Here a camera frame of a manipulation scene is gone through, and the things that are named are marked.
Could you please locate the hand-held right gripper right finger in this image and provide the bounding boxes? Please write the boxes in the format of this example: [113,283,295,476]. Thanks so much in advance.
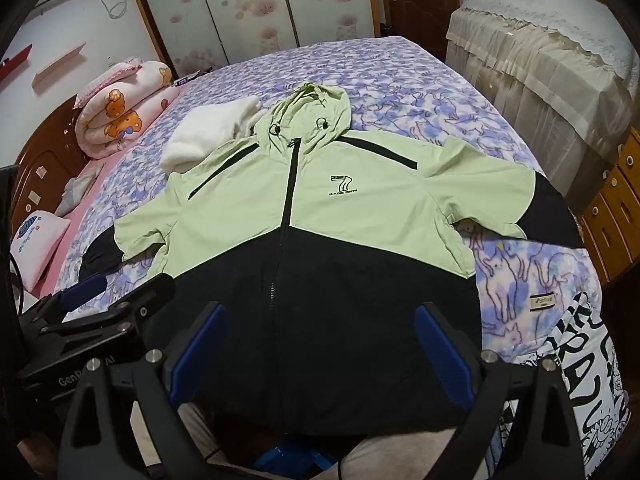
[414,301,586,480]

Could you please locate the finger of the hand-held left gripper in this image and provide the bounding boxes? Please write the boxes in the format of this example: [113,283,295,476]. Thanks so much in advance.
[39,274,177,349]
[20,272,108,332]

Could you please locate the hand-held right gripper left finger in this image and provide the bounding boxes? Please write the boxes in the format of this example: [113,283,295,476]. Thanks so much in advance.
[59,301,226,480]

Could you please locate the green and black hooded jacket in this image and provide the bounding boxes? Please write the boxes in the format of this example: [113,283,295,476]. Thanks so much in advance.
[80,82,586,436]

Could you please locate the pink printed pillow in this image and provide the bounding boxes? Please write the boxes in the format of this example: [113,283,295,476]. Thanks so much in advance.
[11,208,72,293]

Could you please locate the crumpled grey cloth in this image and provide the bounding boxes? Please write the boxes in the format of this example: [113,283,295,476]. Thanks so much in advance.
[54,162,104,218]

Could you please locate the person's beige trousers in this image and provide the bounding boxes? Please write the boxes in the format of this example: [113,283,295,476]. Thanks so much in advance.
[130,400,473,480]

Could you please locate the wooden headboard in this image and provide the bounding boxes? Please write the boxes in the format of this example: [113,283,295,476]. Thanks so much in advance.
[10,95,91,226]

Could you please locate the blue plastic stool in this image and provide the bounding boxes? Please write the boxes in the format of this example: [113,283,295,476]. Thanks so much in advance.
[252,435,341,473]

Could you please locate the black and white graffiti cloth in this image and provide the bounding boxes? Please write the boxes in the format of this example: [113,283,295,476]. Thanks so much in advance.
[490,287,636,480]

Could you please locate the folded white fleece cloth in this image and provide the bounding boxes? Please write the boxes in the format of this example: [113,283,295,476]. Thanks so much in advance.
[160,96,264,173]

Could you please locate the wooden drawer cabinet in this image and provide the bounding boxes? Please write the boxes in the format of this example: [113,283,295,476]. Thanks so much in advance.
[580,127,640,286]

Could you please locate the purple cat-print fleece blanket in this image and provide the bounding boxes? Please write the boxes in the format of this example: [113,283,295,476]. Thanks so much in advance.
[57,36,603,361]

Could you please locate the beige lace-covered furniture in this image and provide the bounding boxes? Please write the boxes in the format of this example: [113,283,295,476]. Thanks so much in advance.
[445,0,640,211]

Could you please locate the floral sliding-door wardrobe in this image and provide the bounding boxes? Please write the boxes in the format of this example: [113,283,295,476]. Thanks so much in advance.
[122,0,386,78]

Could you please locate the white wall shelf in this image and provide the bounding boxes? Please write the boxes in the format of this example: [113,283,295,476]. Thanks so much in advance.
[32,42,88,89]

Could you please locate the red wall shelf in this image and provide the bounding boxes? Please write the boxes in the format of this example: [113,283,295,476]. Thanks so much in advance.
[0,44,33,81]

